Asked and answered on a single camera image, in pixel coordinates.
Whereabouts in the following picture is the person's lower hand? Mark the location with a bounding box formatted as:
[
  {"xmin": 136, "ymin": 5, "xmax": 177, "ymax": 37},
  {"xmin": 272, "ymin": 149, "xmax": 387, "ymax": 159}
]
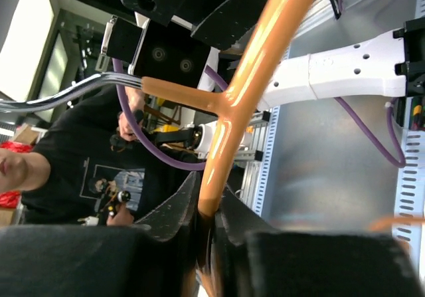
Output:
[{"xmin": 106, "ymin": 203, "xmax": 134, "ymax": 226}]

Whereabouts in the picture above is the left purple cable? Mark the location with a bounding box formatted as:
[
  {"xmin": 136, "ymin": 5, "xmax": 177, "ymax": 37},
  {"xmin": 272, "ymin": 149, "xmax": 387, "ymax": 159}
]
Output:
[{"xmin": 111, "ymin": 57, "xmax": 230, "ymax": 171}]

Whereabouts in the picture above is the person in black t-shirt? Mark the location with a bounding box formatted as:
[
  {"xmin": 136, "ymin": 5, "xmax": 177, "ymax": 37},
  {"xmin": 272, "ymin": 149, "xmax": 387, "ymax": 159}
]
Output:
[{"xmin": 1, "ymin": 86, "xmax": 188, "ymax": 225}]

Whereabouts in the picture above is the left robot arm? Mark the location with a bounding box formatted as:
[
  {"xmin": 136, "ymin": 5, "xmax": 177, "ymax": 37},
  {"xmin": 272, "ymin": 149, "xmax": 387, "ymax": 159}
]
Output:
[{"xmin": 121, "ymin": 0, "xmax": 424, "ymax": 114}]

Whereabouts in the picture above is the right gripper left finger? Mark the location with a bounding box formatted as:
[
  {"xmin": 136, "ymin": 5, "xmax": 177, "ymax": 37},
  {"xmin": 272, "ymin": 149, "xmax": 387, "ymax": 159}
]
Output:
[{"xmin": 1, "ymin": 172, "xmax": 201, "ymax": 296}]

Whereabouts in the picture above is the person's upper hand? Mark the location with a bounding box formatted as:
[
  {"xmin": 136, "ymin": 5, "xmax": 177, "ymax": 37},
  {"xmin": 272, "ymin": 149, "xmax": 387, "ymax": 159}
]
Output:
[{"xmin": 116, "ymin": 86, "xmax": 145, "ymax": 142}]

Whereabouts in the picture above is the grey slotted cable duct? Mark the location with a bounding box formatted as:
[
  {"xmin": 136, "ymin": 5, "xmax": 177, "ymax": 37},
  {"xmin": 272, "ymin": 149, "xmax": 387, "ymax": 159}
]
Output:
[{"xmin": 391, "ymin": 124, "xmax": 425, "ymax": 245}]

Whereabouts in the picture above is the orange hanger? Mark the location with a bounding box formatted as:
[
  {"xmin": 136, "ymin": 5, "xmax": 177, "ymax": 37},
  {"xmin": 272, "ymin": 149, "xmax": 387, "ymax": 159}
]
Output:
[{"xmin": 0, "ymin": 0, "xmax": 425, "ymax": 297}]

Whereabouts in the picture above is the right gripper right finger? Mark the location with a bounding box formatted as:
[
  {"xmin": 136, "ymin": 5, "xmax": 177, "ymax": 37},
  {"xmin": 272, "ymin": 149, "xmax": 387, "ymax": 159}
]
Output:
[{"xmin": 212, "ymin": 190, "xmax": 422, "ymax": 296}]

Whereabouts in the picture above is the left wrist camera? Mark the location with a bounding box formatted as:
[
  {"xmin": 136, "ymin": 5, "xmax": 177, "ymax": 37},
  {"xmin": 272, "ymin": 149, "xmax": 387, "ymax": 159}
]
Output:
[{"xmin": 101, "ymin": 16, "xmax": 214, "ymax": 92}]

